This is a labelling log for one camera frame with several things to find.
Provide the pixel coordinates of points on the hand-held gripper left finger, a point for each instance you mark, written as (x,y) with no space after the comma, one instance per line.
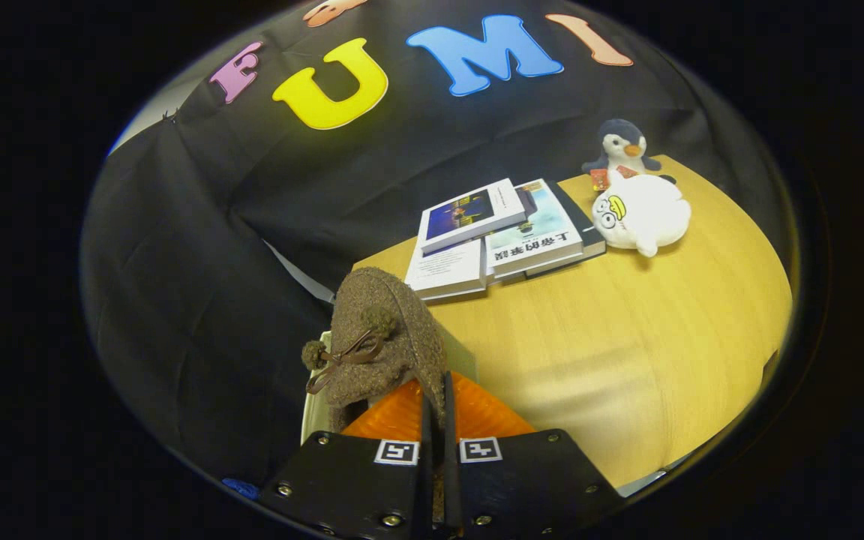
(424,495)

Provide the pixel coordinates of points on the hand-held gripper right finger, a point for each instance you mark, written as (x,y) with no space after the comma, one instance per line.
(452,487)

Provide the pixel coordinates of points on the green fabric storage box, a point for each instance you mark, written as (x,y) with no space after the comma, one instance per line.
(458,356)

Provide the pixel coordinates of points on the brown fuzzy shoe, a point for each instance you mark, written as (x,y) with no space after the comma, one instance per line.
(394,315)

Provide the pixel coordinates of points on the white book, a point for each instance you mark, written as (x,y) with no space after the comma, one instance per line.
(447,270)

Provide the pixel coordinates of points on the book with pale blue cover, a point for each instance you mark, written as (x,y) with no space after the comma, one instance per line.
(544,240)

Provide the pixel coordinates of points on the book with blue photo cover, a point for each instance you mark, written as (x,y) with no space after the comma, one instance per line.
(469,214)

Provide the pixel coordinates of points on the black book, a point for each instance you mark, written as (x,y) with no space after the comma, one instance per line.
(589,236)

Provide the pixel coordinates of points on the white duck plush toy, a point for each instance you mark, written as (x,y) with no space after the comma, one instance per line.
(646,214)

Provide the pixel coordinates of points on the penguin plush toy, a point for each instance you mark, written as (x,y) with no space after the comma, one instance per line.
(623,139)

